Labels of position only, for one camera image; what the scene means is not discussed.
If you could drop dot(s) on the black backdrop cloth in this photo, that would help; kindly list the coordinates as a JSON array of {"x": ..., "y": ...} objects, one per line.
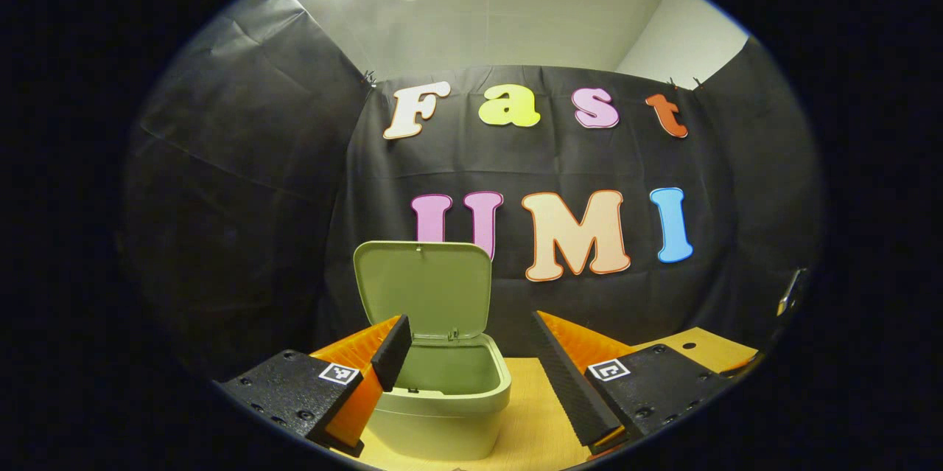
[{"x": 258, "y": 198}]

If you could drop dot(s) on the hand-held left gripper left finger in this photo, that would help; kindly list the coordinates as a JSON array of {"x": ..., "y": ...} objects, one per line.
[{"x": 394, "y": 353}]

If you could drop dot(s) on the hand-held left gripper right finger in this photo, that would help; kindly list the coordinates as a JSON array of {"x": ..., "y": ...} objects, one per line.
[{"x": 567, "y": 382}]

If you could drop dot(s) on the green desktop garbage bin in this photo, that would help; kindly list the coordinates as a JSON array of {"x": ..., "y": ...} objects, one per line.
[{"x": 435, "y": 287}]

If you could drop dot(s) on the wooden desktop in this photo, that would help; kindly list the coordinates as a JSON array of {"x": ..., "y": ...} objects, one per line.
[{"x": 530, "y": 412}]

